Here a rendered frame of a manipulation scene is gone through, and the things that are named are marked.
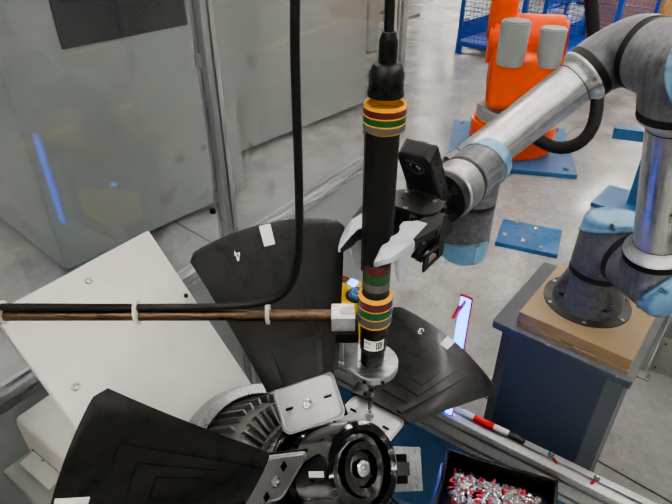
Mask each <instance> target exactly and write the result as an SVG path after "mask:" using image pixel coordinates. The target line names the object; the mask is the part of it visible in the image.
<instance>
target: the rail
mask: <svg viewBox="0 0 672 504"><path fill-rule="evenodd" d="M334 374H335V377H336V380H337V382H338V385H340V386H342V387H344V388H346V389H348V390H350V391H352V390H353V388H354V387H355V385H356V383H357V381H356V380H354V379H353V378H352V377H351V376H350V375H349V373H348V372H347V369H346V368H345V367H344V361H343V362H341V361H339V360H338V368H337V370H334ZM462 411H463V409H461V408H459V407H454V412H453V416H450V415H448V414H446V413H444V412H441V413H438V414H436V415H433V416H431V417H428V418H426V419H423V420H420V421H418V422H415V423H413V424H415V425H417V426H419V427H421V428H423V429H424V430H426V431H428V432H430V433H432V434H434V435H436V436H438V437H440V438H442V439H444V440H445V441H447V442H449V443H451V444H453V445H455V446H457V447H459V448H461V449H463V450H465V451H467V452H468V453H470V454H472V455H474V456H476V457H479V458H482V459H485V460H489V461H492V462H496V463H499V464H503V465H506V466H509V467H513V468H516V469H520V470H523V471H526V472H530V473H533V474H537V475H540V476H544V477H547V478H550V479H554V480H558V481H559V483H558V500H560V501H562V502H564V503H566V504H657V503H655V502H653V501H651V500H649V499H647V498H645V497H642V496H640V495H638V494H636V493H634V492H632V491H630V490H628V489H626V488H624V487H622V486H620V485H618V484H616V483H614V482H612V481H610V480H608V479H605V478H603V477H601V479H600V481H599V482H598V481H596V482H595V483H594V484H593V485H591V484H590V482H591V481H592V480H593V479H594V477H593V476H594V475H596V474H595V473H593V472H591V471H589V470H587V469H585V468H583V467H581V466H579V465H577V464H575V463H573V462H570V461H568V460H566V459H564V458H562V457H560V456H558V455H556V454H555V456H554V458H555V459H556V461H557V462H558V464H555V463H554V461H553V460H552V458H549V456H548V454H547V453H548V452H550V451H548V450H546V449H544V448H542V447H540V446H538V445H536V444H533V443H531V442H529V441H527V440H526V441H525V443H524V444H521V443H519V442H517V441H514V440H512V439H510V438H508V436H504V435H502V434H500V433H498V432H496V431H494V430H492V429H490V428H487V427H485V426H483V425H481V424H479V423H477V422H475V421H473V420H471V419H469V418H467V417H465V416H462V415H461V413H462Z"/></svg>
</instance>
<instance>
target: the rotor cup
mask: <svg viewBox="0 0 672 504"><path fill-rule="evenodd" d="M342 422H347V423H345V424H342V425H333V426H329V425H330V424H332V423H331V422H328V423H325V424H322V425H319V426H316V427H313V428H309V429H306V430H303V431H300V432H297V433H294V434H287V433H285V432H284V430H283V428H282V427H281V428H280V429H279V430H278V431H277V432H276V434H275V435H274V437H273V438H272V440H271V442H270V444H269V446H268V449H267V452H278V451H286V450H295V449H303V448H307V449H308V452H307V453H306V454H307V457H306V459H305V461H304V462H303V464H302V466H301V468H300V469H299V471H298V473H297V475H296V476H295V478H294V480H293V481H292V483H291V485H290V487H289V488H288V490H287V492H286V494H285V495H284V496H283V497H282V498H281V499H280V500H278V501H274V502H271V504H389V503H390V501H391V499H392V497H393V495H394V492H395V488H396V484H397V474H398V469H397V460H396V455H395V451H394V448H393V446H392V443H391V441H390V440H389V438H388V436H387V435H386V434H385V432H384V431H383V430H382V429H381V428H380V427H378V426H377V425H375V424H374V423H371V422H368V421H365V420H351V421H342ZM361 460H366V461H367V462H368V463H369V466H370V471H369V474H368V476H366V477H361V476H360V475H359V474H358V472H357V465H358V463H359V461H361ZM309 471H324V477H309Z"/></svg>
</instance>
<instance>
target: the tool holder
mask: <svg viewBox="0 0 672 504"><path fill-rule="evenodd" d="M341 307H353V309H355V305H354V304H331V310H332V312H331V331H335V343H344V367H345V368H346V369H347V372H348V373H349V375H350V376H351V377H352V378H353V379H354V380H356V381H357V382H360V383H362V384H366V385H381V384H384V383H387V382H389V381H390V380H392V379H393V378H394V377H395V375H396V373H397V370H398V358H397V356H396V354H395V353H394V352H393V351H392V350H391V349H390V348H389V347H387V346H386V350H385V355H384V363H383V365H382V366H381V367H379V368H376V369H370V368H367V367H365V366H363V365H362V363H361V361H360V356H361V349H360V345H358V343H359V326H358V320H357V314H355V313H353V315H341V313H339V309H341Z"/></svg>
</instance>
